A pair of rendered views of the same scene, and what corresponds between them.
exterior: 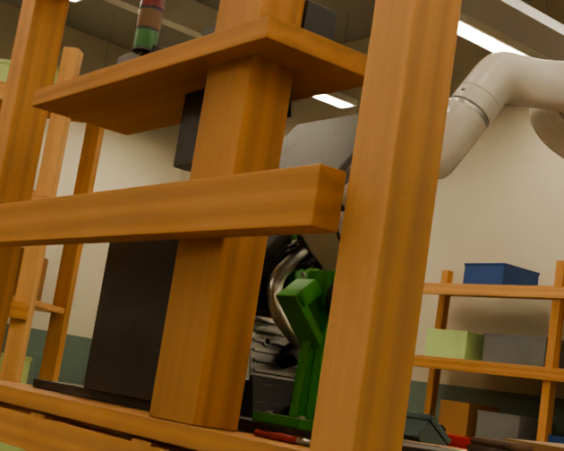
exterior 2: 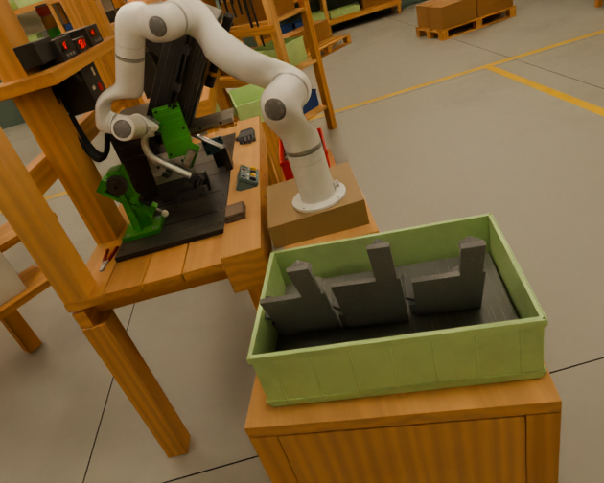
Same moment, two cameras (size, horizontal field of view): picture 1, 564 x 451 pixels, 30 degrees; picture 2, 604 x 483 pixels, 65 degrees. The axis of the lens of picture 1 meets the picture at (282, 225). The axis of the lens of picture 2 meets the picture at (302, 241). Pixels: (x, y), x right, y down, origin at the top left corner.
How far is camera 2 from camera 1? 202 cm
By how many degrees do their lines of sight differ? 56
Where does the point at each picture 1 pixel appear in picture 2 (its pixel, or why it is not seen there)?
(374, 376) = (52, 277)
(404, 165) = (0, 199)
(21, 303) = (268, 26)
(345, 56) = (29, 85)
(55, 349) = (308, 29)
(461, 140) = (125, 80)
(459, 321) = not seen: outside the picture
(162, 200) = not seen: hidden behind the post
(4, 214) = not seen: hidden behind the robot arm
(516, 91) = (135, 34)
